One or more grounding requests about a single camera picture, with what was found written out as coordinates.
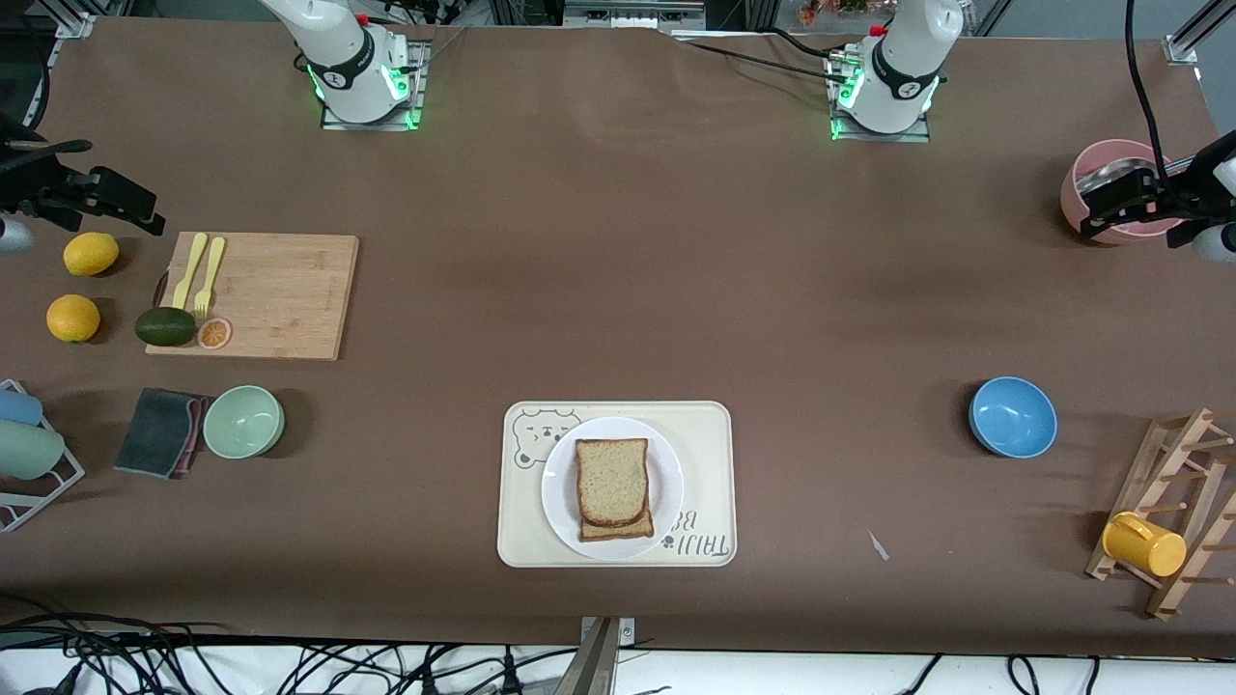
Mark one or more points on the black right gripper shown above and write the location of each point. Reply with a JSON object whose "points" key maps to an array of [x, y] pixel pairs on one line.
{"points": [[29, 183]]}

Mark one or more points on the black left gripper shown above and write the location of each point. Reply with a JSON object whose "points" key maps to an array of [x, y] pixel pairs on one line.
{"points": [[1200, 180]]}

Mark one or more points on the white round plate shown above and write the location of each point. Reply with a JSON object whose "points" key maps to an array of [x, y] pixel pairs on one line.
{"points": [[560, 492]]}

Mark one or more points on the plain brown bread slice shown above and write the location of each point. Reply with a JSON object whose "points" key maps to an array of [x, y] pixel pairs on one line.
{"points": [[613, 481]]}

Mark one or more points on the toast slice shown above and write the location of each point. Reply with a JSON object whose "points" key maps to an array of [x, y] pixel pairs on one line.
{"points": [[628, 533]]}

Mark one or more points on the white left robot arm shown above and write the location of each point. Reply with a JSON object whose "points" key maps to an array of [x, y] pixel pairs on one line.
{"points": [[898, 68]]}

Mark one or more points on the metal spoon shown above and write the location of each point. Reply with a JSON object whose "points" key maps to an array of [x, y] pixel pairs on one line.
{"points": [[1106, 174]]}

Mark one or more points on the pink bowl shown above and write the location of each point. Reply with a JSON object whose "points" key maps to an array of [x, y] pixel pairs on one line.
{"points": [[1096, 156]]}

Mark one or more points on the yellow lemon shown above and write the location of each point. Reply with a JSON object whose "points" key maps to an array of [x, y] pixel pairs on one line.
{"points": [[73, 319], [91, 254]]}

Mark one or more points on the yellow plastic knife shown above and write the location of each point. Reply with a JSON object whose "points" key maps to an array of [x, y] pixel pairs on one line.
{"points": [[190, 265]]}

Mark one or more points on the yellow plastic fork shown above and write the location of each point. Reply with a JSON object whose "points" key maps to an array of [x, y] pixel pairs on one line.
{"points": [[210, 275]]}

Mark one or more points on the green avocado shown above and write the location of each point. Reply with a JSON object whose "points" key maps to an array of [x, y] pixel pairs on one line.
{"points": [[165, 326]]}

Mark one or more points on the orange slice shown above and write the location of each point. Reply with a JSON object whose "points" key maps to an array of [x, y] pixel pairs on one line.
{"points": [[214, 334]]}

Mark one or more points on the wooden cutting board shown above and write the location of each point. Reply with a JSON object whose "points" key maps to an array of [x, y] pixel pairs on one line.
{"points": [[290, 290]]}

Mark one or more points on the grey folded cloth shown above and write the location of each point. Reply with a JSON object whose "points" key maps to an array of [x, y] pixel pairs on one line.
{"points": [[156, 431]]}

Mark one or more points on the blue bowl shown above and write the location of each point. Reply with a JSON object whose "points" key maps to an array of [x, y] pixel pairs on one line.
{"points": [[1013, 417]]}

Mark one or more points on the light blue cup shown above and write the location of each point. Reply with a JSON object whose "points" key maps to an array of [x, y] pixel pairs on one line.
{"points": [[17, 407]]}

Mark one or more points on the pale green bowl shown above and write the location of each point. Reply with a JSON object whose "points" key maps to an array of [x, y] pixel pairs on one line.
{"points": [[243, 422]]}

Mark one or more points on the wooden mug rack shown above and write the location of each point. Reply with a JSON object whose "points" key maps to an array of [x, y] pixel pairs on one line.
{"points": [[1193, 454]]}

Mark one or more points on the pale green cup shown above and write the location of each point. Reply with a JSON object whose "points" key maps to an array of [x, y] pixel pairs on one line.
{"points": [[27, 451]]}

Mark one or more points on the yellow mug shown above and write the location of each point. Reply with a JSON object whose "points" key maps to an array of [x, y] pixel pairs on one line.
{"points": [[1144, 545]]}

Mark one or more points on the small white paper scrap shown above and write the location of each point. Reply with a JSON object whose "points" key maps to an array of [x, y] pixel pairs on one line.
{"points": [[878, 546]]}

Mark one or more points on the cream bear print tray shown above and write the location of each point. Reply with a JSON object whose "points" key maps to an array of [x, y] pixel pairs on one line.
{"points": [[521, 521]]}

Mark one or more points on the aluminium frame post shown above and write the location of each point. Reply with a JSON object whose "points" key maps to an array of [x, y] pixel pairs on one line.
{"points": [[1197, 34], [75, 24]]}

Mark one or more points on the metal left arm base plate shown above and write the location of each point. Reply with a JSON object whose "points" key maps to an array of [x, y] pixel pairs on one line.
{"points": [[922, 135]]}

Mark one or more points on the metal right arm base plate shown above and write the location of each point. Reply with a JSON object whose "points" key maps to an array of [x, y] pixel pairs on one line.
{"points": [[417, 106]]}

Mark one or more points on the metal bracket at table edge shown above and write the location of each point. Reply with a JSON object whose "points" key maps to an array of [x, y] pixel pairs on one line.
{"points": [[599, 656]]}

